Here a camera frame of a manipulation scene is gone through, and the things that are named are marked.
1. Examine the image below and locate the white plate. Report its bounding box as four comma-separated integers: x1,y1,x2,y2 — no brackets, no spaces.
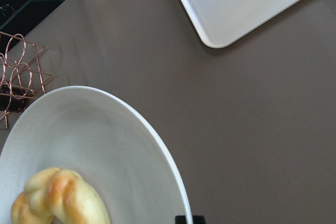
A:
1,86,193,223

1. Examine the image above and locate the copper wire bottle rack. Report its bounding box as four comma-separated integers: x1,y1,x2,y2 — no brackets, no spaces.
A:
1,32,52,131

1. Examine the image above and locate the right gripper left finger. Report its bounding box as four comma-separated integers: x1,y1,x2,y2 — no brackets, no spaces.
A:
175,216,187,224

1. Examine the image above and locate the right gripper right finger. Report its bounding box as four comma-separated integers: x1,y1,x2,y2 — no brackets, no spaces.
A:
192,216,206,224

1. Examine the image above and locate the glazed donut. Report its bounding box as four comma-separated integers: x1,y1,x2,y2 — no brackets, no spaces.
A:
10,167,112,223

